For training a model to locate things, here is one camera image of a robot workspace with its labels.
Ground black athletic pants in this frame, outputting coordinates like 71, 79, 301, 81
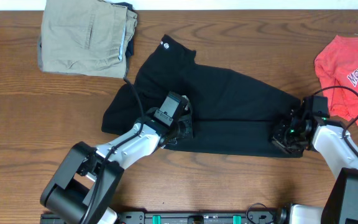
101, 35, 300, 157

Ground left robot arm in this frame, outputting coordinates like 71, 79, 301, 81
40, 108, 193, 223

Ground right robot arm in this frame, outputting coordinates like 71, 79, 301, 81
273, 116, 358, 224

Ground folded dark navy garment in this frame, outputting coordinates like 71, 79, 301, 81
114, 2, 136, 78

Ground red printed t-shirt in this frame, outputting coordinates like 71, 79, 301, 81
314, 35, 358, 126

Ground folded khaki pants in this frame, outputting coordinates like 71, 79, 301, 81
40, 0, 127, 78

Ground grey folded garment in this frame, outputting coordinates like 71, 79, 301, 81
37, 36, 43, 71

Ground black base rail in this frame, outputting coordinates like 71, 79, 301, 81
40, 202, 323, 224

